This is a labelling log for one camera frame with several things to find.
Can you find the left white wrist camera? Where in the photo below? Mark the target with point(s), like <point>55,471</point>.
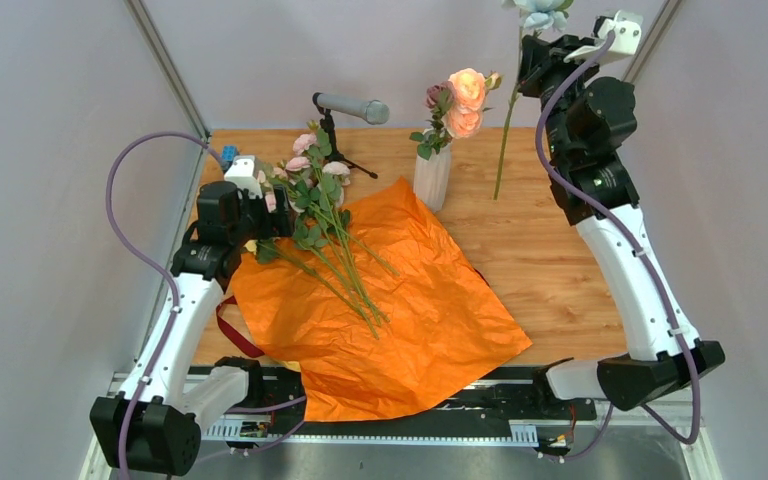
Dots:
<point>244,172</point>

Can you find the orange flowers in vase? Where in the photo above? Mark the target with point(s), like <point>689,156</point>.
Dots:
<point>456,107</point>

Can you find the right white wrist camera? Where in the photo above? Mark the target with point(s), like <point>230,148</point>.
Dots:
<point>615,38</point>

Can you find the white ribbed vase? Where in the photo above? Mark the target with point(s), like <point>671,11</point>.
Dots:
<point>431,178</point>

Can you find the colourful toy block train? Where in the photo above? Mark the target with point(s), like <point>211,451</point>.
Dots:
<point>227,156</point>

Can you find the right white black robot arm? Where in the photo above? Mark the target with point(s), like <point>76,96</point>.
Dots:
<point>584,120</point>

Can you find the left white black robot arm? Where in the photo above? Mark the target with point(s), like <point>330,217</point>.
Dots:
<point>154,423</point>

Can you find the silver microphone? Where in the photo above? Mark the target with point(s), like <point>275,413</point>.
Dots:
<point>373,112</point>

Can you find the orange yellow wrapping paper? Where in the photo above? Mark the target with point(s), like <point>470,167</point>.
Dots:
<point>442,328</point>

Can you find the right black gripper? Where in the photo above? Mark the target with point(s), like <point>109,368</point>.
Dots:
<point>543,59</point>

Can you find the yellow flower bouquet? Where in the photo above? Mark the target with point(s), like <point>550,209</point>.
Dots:
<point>316,190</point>

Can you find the dark red ribbon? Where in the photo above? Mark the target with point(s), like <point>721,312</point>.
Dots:
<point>248,348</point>

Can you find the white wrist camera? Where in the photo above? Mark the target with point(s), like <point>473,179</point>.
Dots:
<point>615,38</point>
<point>244,172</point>

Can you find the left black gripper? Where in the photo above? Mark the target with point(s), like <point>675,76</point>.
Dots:
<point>275,224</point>

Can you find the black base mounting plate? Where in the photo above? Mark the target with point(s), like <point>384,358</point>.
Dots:
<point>501,408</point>

